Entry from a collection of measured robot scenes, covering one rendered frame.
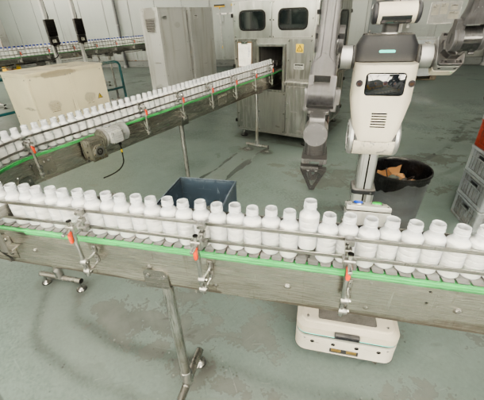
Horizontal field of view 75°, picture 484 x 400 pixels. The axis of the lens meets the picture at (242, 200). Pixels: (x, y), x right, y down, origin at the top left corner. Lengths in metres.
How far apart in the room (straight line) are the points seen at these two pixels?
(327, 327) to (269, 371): 0.40
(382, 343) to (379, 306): 0.78
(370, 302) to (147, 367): 1.35
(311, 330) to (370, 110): 1.14
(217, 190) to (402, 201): 1.47
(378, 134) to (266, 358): 1.33
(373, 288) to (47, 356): 1.89
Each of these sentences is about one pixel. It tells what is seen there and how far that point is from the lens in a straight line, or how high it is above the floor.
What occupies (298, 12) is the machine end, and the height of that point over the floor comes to 1.70.
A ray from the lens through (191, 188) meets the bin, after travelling 1.71.
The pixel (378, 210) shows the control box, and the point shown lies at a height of 1.11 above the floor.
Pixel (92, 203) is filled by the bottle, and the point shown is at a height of 1.13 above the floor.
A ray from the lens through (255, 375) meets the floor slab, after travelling 1.94.
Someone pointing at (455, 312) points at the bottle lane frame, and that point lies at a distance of 1.16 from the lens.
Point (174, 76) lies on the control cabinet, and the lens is 7.04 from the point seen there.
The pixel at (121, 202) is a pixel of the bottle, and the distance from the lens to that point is 1.14.
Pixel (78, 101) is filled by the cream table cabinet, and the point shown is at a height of 0.73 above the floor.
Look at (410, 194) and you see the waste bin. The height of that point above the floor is 0.52.
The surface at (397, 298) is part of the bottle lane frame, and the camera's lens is 1.10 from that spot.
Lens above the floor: 1.67
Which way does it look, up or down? 30 degrees down
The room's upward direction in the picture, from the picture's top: 2 degrees counter-clockwise
